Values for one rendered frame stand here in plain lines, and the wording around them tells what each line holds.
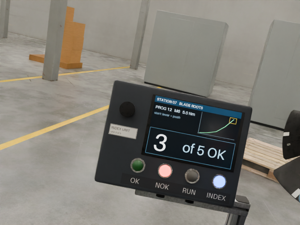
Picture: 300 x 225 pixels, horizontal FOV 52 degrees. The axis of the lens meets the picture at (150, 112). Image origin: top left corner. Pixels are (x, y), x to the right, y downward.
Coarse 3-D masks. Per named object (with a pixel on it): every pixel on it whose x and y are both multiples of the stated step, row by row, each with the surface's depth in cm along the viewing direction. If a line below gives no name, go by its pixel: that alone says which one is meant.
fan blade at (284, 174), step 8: (296, 160) 110; (280, 168) 112; (288, 168) 110; (296, 168) 108; (280, 176) 110; (288, 176) 109; (296, 176) 107; (288, 184) 107; (296, 184) 106; (288, 192) 106
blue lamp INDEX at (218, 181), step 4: (216, 176) 56; (220, 176) 56; (224, 176) 56; (212, 180) 56; (216, 180) 56; (220, 180) 55; (224, 180) 56; (212, 184) 56; (216, 184) 56; (220, 184) 55; (224, 184) 56; (220, 188) 56
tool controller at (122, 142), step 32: (128, 96) 56; (160, 96) 56; (192, 96) 57; (128, 128) 56; (192, 128) 56; (224, 128) 56; (128, 160) 56; (160, 160) 56; (192, 160) 56; (224, 160) 56; (160, 192) 56; (192, 192) 56; (224, 192) 56
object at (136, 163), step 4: (132, 160) 56; (136, 160) 56; (140, 160) 56; (132, 164) 56; (136, 164) 55; (140, 164) 55; (144, 164) 56; (132, 168) 56; (136, 168) 55; (140, 168) 55; (144, 168) 56; (136, 172) 56
